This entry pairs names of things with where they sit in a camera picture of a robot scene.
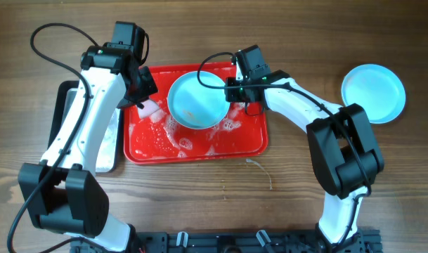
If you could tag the red plastic tray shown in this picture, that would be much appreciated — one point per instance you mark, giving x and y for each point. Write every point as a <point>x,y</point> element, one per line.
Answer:
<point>160,139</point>

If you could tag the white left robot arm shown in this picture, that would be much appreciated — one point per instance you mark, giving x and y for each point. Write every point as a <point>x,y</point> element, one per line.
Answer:
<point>61,192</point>

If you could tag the pink sponge green scourer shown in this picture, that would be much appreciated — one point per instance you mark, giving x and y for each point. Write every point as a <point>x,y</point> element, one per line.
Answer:
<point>149,107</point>

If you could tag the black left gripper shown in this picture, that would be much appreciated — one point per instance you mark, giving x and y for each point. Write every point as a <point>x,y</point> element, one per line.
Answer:
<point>143,86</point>

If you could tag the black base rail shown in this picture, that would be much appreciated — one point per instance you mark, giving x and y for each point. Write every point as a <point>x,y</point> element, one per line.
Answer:
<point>364,241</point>

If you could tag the light blue plate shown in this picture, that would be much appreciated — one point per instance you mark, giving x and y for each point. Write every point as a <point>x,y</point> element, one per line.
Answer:
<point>370,84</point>
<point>194,105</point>

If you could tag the pale green plate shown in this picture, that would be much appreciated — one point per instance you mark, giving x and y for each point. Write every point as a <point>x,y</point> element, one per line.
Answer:
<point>384,113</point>

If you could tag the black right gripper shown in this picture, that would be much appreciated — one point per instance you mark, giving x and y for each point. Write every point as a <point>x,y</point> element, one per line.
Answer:
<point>232,88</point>

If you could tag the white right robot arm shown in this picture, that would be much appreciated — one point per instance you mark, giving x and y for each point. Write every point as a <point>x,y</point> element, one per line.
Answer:
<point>344,152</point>

